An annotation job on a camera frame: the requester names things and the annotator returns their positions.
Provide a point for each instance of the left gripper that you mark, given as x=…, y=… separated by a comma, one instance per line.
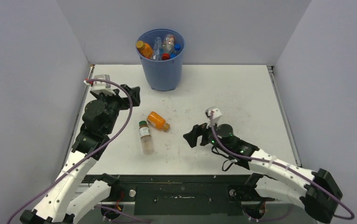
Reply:
x=133, y=92

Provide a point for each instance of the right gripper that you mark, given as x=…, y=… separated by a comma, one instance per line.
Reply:
x=197, y=130

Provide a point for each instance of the plain orange juice bottle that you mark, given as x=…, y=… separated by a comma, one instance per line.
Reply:
x=158, y=122

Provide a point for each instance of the orange pineapple-label juice bottle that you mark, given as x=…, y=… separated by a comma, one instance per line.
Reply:
x=144, y=49

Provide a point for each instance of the red-label clear bottle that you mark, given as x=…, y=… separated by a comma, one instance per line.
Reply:
x=165, y=56

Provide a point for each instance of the small clear water bottle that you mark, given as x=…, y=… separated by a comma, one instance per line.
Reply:
x=157, y=49

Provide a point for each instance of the cloudy bottle green cap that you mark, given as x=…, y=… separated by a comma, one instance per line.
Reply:
x=146, y=138

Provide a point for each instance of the clear bottle red round logo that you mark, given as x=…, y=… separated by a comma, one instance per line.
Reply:
x=168, y=43

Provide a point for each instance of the Pepsi bottle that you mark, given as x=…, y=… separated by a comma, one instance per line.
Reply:
x=175, y=50

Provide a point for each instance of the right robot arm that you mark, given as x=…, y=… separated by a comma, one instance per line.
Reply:
x=315, y=191

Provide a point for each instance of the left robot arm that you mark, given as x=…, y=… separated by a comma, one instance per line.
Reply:
x=93, y=137

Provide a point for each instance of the blue plastic bin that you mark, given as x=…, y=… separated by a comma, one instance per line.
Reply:
x=162, y=75

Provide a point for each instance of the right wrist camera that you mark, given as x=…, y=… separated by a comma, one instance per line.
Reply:
x=213, y=114

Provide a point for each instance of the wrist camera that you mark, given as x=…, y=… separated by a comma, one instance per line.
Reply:
x=213, y=114
x=98, y=87

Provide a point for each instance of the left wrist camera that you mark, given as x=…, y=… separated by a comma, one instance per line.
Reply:
x=98, y=87

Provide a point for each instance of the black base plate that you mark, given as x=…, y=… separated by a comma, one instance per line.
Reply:
x=192, y=195

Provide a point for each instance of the aluminium rail frame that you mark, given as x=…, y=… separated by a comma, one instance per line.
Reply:
x=73, y=123

